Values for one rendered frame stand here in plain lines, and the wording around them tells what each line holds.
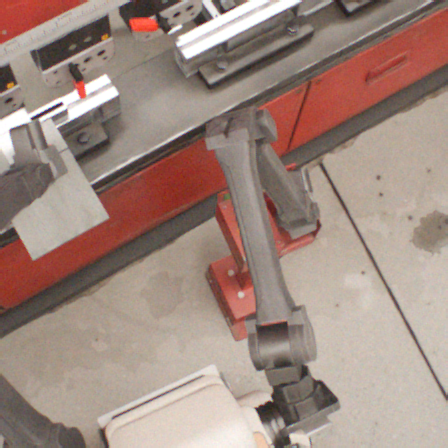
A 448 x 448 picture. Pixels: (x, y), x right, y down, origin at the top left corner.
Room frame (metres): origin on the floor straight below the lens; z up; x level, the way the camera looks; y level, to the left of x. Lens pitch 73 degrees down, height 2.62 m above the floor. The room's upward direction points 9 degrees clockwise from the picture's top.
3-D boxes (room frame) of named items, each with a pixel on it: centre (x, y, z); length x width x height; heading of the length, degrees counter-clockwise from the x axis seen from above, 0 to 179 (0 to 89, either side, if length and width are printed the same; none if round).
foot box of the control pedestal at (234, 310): (0.59, -0.13, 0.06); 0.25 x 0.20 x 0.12; 33
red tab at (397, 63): (1.18, -0.41, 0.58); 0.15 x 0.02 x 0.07; 130
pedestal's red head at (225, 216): (0.61, -0.11, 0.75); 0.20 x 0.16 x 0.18; 123
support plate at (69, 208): (0.52, 0.38, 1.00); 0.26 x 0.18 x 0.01; 40
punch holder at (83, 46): (0.75, 0.34, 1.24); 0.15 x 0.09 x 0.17; 130
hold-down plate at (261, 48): (0.98, -0.02, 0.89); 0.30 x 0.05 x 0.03; 130
